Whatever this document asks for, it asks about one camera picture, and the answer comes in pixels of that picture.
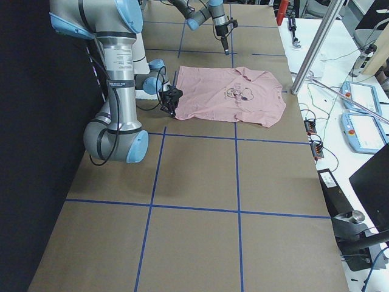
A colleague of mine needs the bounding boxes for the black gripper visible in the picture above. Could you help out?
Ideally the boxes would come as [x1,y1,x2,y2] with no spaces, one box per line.
[160,88,183,118]
[214,18,238,55]

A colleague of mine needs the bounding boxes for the pink Snoopy t-shirt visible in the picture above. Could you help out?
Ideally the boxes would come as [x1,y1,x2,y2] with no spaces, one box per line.
[176,66,286,128]

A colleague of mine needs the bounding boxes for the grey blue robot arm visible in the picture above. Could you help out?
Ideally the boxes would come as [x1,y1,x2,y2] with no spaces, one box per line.
[50,1,183,163]
[168,0,238,55]

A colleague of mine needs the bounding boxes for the upper orange connector board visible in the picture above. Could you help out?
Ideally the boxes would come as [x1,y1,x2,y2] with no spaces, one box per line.
[304,119,317,136]

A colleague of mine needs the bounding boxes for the orange connector board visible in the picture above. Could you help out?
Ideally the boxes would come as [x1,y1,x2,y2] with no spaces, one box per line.
[310,142,324,161]
[304,119,317,136]

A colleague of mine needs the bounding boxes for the lower orange connector board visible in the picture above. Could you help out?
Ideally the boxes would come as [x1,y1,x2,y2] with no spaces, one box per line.
[310,142,324,161]

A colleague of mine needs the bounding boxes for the upper blue teach pendant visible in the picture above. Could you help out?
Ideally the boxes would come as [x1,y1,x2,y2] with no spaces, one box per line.
[340,81,382,116]

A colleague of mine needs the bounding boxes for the blue teach pendant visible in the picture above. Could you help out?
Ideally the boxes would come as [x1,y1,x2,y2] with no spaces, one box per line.
[340,81,382,116]
[340,113,388,155]

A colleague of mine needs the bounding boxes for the lower blue teach pendant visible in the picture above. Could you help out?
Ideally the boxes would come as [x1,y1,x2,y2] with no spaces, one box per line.
[340,113,388,155]

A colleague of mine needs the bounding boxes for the black power box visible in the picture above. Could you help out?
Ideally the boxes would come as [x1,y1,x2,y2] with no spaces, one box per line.
[317,169,353,217]

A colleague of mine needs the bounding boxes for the black monitor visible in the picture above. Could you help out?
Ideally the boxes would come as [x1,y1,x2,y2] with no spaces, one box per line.
[349,145,389,231]

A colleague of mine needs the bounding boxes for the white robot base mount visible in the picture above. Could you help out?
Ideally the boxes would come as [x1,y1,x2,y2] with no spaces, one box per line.
[132,33,155,100]

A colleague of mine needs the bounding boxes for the aluminium frame post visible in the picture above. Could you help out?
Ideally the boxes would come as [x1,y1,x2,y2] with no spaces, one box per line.
[291,0,343,95]

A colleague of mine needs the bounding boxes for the black camera stand clamp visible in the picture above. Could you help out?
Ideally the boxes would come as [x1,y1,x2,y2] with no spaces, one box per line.
[331,212,388,272]

